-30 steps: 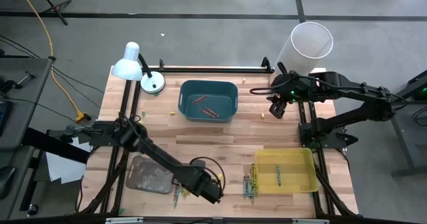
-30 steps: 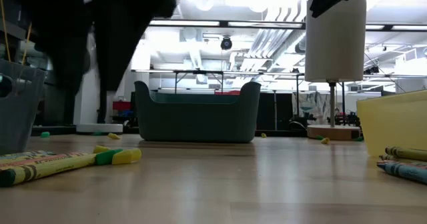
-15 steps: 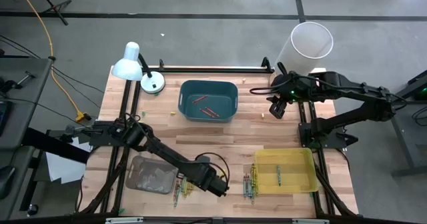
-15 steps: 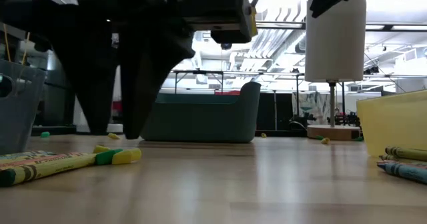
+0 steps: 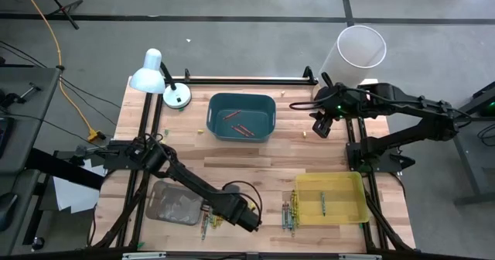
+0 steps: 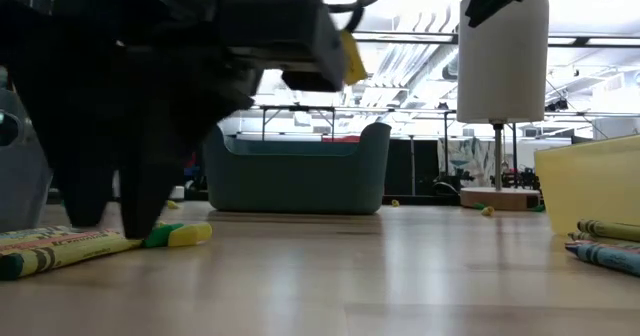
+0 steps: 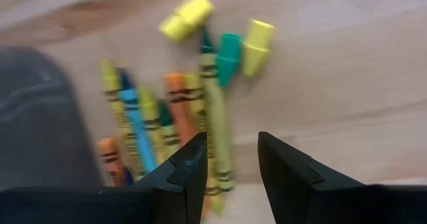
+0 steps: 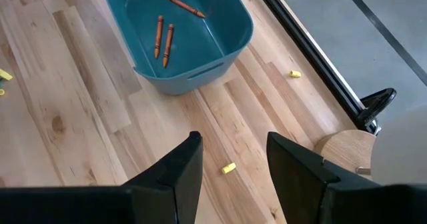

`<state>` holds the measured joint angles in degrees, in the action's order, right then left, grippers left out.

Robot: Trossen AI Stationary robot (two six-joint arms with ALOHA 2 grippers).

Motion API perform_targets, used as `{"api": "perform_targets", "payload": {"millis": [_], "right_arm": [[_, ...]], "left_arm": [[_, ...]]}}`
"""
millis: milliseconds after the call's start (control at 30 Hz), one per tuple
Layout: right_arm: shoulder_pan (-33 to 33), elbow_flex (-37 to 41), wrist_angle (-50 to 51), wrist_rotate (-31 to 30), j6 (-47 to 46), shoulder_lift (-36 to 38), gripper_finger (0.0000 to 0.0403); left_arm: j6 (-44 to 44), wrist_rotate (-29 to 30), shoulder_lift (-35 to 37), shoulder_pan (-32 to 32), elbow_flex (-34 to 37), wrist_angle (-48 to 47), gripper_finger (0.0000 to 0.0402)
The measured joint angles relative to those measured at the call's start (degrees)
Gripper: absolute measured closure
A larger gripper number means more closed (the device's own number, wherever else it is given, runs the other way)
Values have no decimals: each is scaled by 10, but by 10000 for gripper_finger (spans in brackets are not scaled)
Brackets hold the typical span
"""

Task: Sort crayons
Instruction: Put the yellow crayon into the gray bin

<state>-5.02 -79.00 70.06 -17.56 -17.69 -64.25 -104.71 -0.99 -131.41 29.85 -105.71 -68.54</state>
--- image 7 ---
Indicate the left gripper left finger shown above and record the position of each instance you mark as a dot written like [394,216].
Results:
[187,177]

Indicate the long yellow-green crayon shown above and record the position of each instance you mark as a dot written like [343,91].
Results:
[218,124]

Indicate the yellow cap eraser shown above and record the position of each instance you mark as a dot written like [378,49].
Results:
[257,49]
[187,17]

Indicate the clear grey plastic tray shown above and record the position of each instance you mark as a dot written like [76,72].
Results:
[40,124]

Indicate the yellow crayon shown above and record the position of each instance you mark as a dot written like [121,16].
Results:
[195,97]

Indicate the orange crayon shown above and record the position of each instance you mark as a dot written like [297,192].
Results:
[178,104]
[110,160]

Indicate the green crayon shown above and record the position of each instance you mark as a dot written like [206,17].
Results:
[168,130]

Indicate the green cap eraser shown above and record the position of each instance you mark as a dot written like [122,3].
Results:
[229,59]

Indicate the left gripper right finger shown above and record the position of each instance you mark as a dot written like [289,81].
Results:
[293,184]

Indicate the blue crayon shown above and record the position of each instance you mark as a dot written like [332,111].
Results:
[128,179]
[136,124]

